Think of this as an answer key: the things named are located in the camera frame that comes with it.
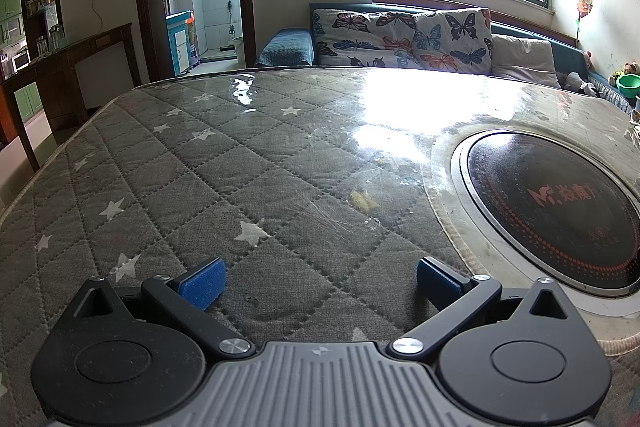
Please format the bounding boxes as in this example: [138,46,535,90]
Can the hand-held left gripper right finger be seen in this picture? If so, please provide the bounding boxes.
[387,257,582,361]

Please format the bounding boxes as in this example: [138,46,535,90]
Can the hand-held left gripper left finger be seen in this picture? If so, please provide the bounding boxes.
[74,258,254,361]

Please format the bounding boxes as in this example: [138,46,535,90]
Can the round black induction cooker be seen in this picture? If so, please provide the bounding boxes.
[450,131,640,308]

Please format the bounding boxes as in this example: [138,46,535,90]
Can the beige pillow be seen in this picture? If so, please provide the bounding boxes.
[491,34,562,88]

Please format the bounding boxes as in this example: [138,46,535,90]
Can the blue and white cabinet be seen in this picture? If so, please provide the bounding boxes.
[166,10,196,76]

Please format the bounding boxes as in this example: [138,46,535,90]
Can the grey stuffed toy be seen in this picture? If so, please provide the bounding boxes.
[562,71,601,96]

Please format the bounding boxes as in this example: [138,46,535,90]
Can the butterfly print cushion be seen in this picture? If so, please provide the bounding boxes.
[311,7,495,72]

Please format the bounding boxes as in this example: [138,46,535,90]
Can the dark wooden sideboard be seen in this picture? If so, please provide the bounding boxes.
[0,23,143,172]

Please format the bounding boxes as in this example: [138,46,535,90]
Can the teal sofa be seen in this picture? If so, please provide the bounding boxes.
[255,0,636,112]

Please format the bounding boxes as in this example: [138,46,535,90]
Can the green plastic bowl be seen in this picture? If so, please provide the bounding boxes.
[616,74,640,98]

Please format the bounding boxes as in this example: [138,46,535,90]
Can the toy flower on stick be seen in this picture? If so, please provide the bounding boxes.
[575,0,595,48]

